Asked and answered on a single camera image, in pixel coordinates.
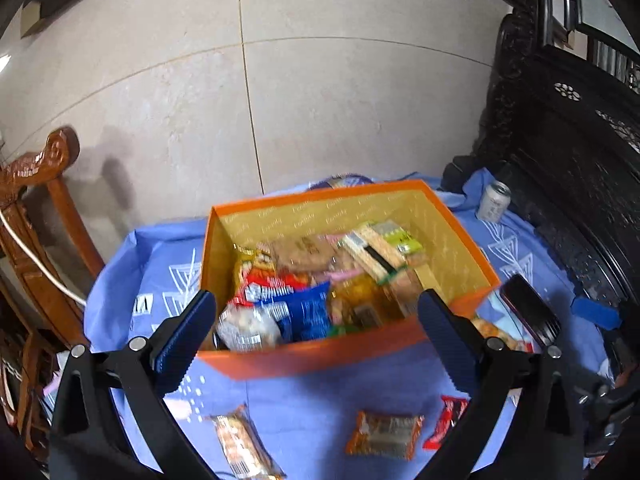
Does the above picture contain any purple packet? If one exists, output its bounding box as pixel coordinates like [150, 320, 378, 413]
[307, 174, 374, 191]

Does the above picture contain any blue snack packet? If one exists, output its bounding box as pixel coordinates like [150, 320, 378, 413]
[272, 282, 334, 344]

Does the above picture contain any brown orange snack packet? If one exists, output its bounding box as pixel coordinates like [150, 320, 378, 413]
[346, 410, 425, 461]

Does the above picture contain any blue patterned cloth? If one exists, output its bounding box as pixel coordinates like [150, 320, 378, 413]
[84, 172, 621, 480]

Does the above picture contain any carved wooden chair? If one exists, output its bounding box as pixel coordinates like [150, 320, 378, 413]
[0, 127, 107, 352]

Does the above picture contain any beige packet with dark stripe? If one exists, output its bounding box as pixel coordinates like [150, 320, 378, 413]
[340, 225, 412, 287]

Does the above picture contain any clear orange snack packet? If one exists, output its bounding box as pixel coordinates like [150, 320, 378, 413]
[210, 404, 287, 480]

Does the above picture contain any phone in red case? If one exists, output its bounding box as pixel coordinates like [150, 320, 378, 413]
[500, 274, 564, 349]

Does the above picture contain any orange cardboard box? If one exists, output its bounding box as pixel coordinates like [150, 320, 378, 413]
[197, 179, 502, 382]

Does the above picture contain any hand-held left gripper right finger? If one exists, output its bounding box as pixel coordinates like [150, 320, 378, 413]
[417, 289, 587, 480]

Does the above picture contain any yellow snack packet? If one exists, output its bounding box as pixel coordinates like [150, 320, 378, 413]
[330, 279, 402, 328]

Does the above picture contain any large pink cookie packet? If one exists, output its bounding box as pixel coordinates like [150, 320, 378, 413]
[272, 234, 351, 281]

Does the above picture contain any lime green snack packet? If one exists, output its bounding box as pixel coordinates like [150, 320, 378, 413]
[372, 221, 427, 257]

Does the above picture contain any white cable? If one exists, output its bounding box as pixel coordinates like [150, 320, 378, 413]
[0, 207, 89, 307]

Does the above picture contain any orange cracker packet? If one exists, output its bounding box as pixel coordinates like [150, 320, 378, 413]
[472, 316, 534, 354]

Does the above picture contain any red white snack packet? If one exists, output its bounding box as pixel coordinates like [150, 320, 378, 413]
[232, 264, 312, 308]

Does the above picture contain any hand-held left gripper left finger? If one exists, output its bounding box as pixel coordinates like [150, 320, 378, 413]
[47, 290, 218, 480]

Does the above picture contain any white drink can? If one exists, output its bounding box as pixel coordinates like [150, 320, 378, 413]
[476, 181, 512, 224]

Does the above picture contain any dark carved wooden furniture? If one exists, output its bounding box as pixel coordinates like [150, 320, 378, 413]
[439, 0, 640, 321]

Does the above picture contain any clear packet of white balls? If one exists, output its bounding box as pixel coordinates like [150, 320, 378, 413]
[216, 305, 283, 353]

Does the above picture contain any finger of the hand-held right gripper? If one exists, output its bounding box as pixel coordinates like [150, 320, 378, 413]
[571, 296, 622, 332]

